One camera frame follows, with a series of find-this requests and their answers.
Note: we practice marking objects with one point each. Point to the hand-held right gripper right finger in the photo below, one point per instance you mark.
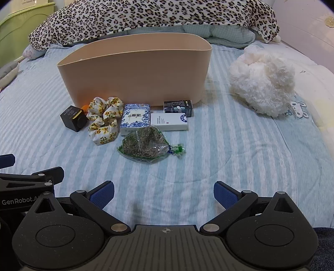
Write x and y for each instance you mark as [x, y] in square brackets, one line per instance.
[226, 196]

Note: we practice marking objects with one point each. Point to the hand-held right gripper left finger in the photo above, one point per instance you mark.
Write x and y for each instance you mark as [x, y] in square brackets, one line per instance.
[102, 196]

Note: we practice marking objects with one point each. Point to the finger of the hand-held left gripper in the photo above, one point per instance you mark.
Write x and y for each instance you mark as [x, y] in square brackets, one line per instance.
[6, 160]
[49, 174]

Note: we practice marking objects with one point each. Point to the black cube box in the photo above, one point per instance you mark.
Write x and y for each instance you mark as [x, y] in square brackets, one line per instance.
[73, 117]

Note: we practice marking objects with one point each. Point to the small orange object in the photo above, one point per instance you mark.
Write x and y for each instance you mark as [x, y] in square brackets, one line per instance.
[85, 107]

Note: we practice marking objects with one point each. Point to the floral fabric scrunchie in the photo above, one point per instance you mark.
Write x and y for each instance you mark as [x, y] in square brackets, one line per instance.
[103, 119]

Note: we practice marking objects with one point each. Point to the blue and white patterned box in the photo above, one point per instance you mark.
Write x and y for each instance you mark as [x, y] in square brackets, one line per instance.
[135, 118]

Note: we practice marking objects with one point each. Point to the black printed box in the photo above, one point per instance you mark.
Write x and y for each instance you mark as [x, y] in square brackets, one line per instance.
[178, 107]

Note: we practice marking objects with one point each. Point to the beige plastic storage bin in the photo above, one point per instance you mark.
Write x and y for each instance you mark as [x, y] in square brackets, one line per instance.
[135, 70]

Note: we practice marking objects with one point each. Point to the blue striped bed sheet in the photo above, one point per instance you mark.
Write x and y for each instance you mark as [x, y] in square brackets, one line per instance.
[208, 161]

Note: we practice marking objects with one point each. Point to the grey and white cushion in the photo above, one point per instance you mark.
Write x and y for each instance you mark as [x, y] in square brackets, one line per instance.
[7, 75]

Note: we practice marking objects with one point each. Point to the pale floral pillow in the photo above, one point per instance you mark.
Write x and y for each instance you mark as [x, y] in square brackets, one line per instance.
[32, 52]

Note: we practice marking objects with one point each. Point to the person's blue jeans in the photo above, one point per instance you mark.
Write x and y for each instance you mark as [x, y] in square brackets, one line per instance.
[325, 247]

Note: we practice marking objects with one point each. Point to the white fluffy plush toy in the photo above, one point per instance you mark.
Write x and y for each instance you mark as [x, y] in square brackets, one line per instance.
[263, 80]

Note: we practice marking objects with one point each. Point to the green wooden furniture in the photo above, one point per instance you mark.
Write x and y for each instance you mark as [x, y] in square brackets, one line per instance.
[18, 28]

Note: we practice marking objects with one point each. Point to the white cartoon print cabinet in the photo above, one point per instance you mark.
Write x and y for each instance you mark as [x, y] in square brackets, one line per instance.
[32, 2]

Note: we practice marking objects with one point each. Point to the light blue checked quilt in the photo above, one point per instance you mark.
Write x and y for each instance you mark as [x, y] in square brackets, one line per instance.
[224, 35]

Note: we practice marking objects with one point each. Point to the leopard print blanket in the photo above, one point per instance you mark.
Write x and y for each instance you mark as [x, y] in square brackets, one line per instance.
[146, 15]

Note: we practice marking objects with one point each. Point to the pink headboard with flower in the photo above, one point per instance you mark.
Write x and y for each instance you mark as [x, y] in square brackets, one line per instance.
[305, 26]

